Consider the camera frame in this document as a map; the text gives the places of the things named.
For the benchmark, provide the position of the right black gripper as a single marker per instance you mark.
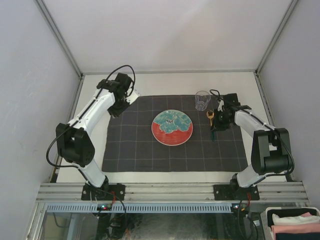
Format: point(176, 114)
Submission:
point(217, 125)

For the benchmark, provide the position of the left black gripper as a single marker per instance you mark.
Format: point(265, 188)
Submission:
point(116, 113)

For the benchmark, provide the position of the gold spoon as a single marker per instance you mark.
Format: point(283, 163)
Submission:
point(211, 115)

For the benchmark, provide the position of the clear drinking glass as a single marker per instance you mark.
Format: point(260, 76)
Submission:
point(202, 99)

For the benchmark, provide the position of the dark grey checked cloth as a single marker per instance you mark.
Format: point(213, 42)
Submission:
point(132, 147)

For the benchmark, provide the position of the red and teal plate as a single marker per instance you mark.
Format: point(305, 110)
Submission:
point(172, 127)

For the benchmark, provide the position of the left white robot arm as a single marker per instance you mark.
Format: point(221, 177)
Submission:
point(73, 139)

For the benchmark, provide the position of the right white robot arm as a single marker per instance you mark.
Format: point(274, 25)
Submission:
point(271, 154)

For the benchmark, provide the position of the white laundry basket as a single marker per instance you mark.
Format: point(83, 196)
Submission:
point(291, 222)

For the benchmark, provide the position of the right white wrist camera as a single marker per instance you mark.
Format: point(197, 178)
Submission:
point(220, 106)

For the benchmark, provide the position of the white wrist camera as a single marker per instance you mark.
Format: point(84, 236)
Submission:
point(133, 97)
point(220, 106)

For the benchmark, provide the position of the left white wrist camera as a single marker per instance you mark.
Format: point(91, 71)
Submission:
point(133, 97)

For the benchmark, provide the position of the blue slotted cable duct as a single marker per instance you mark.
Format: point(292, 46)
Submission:
point(139, 208)

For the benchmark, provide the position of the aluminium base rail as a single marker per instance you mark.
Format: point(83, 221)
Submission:
point(269, 192)

